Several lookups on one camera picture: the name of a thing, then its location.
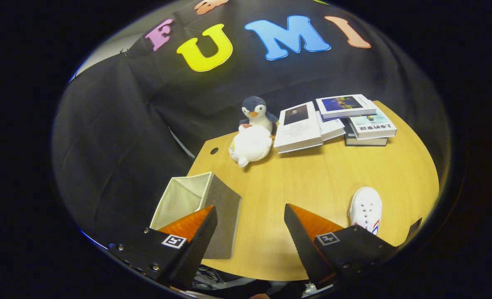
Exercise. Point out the white plush toy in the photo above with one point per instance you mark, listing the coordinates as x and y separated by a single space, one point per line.
250 145

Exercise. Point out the book with pale green cover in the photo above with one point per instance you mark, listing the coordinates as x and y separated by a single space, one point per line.
372 124

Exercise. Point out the penguin plush toy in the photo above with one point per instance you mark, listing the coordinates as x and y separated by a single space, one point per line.
254 106

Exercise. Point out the grey fabric storage box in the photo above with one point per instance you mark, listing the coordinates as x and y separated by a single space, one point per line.
225 224

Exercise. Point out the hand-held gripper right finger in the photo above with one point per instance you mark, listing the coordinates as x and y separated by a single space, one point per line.
300 245

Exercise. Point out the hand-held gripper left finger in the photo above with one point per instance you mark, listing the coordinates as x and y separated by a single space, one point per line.
200 249

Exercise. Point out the book with blue picture cover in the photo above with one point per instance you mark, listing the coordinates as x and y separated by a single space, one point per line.
345 104

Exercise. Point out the white canvas shoe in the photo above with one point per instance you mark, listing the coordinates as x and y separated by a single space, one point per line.
364 205

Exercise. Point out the plain white book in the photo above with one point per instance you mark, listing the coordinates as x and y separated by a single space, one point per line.
331 126

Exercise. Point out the dark grey book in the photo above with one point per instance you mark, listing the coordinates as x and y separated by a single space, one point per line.
364 142

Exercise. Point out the white book with portrait cover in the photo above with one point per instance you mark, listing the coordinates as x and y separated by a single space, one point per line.
298 131

